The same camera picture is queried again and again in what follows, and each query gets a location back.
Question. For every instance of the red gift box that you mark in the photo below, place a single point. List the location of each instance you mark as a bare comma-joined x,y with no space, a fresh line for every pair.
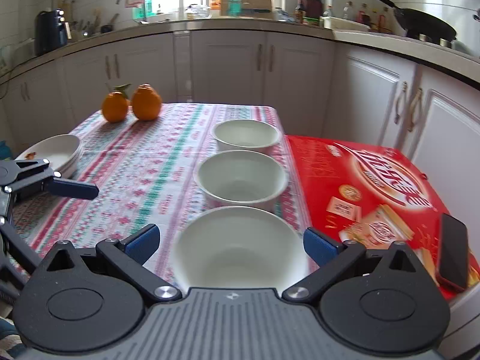
337,172

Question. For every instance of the red condiment bottle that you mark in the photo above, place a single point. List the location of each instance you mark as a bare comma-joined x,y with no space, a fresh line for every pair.
362,13

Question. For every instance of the black mortar with pestle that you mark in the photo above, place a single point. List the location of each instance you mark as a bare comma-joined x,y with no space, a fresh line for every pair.
107,29

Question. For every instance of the dark red knife block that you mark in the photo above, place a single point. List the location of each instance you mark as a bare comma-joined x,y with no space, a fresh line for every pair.
314,7

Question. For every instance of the black wok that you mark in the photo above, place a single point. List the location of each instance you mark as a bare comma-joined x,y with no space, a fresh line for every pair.
427,24

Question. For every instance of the glass mug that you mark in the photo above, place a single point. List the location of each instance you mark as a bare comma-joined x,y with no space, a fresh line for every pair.
206,12

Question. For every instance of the stone kitchen countertop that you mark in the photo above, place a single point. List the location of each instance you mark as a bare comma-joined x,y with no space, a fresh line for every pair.
225,25

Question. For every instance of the patterned striped tablecloth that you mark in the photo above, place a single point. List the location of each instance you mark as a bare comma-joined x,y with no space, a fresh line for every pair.
150,165

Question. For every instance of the white pink-flowered bowl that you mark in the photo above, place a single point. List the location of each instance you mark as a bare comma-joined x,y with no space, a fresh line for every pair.
240,180
247,135
236,247

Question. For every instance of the bumpy orange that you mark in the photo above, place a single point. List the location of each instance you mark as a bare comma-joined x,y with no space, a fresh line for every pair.
146,103

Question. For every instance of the small green container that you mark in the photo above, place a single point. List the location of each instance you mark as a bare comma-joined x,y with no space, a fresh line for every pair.
311,21

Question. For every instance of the teal water bottle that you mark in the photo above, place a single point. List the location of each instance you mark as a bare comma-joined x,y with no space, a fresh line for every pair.
235,3

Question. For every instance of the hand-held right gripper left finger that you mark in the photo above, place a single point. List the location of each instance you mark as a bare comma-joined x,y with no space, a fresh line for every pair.
144,240

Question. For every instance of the white plastic tray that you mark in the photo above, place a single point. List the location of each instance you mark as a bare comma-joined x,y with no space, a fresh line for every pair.
345,25

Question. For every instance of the pink white dishcloth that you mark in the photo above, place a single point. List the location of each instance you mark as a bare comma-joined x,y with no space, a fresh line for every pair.
135,0

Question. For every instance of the blue plastic bottle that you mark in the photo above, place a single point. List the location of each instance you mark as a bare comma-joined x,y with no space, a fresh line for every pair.
4,150

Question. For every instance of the green dish soap bottle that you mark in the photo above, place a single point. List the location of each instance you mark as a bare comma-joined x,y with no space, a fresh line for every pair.
139,13

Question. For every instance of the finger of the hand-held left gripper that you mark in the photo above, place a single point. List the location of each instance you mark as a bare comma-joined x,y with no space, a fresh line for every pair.
20,242
75,190

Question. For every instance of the clear plastic bottle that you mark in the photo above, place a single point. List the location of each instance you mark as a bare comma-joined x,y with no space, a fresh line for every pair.
329,11
348,10

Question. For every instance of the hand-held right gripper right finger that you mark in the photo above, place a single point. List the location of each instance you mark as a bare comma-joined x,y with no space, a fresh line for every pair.
320,245

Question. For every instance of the utensil holder with utensils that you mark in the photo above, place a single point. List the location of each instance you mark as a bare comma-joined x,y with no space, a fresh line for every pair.
88,26

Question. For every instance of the dark sauce bottle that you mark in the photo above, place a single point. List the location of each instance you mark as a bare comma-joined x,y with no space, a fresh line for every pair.
299,13

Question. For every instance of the orange with leaf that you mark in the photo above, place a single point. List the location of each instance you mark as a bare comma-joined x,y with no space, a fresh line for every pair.
115,108

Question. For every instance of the black smartphone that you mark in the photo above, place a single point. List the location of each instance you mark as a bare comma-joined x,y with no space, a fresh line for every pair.
453,251

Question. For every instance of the white kitchen cabinets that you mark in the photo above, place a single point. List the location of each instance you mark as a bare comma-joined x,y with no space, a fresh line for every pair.
225,67

